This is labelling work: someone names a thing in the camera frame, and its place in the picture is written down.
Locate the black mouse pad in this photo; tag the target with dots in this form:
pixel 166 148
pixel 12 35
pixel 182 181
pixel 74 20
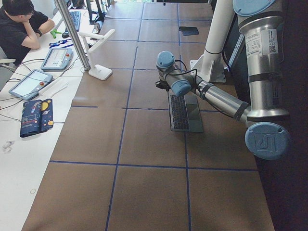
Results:
pixel 188 30

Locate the upper teach pendant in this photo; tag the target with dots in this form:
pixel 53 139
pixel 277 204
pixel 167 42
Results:
pixel 57 59

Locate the aluminium frame post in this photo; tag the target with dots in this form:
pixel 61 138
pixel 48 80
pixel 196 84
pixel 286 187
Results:
pixel 64 12

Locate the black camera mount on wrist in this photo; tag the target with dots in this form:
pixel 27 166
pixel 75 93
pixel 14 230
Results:
pixel 162 85

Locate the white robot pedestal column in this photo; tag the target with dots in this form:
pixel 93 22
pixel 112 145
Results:
pixel 210 65

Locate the white desk lamp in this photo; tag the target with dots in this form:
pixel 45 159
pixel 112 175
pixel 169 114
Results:
pixel 96 70

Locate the lower teach pendant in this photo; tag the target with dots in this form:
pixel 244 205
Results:
pixel 29 87

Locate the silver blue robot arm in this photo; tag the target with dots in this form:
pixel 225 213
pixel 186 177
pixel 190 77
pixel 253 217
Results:
pixel 259 22

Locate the dark blue space pouch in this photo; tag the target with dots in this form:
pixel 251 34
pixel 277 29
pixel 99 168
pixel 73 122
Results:
pixel 37 117

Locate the teach pendant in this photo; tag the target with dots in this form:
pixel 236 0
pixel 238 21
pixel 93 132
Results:
pixel 57 59
pixel 29 87

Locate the person in black shirt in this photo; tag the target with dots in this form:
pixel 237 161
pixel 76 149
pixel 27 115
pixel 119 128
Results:
pixel 20 28

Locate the grey laptop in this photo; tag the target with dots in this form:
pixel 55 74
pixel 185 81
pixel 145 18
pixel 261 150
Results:
pixel 184 114

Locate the black keyboard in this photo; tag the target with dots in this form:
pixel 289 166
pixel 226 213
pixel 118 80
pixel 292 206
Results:
pixel 76 19

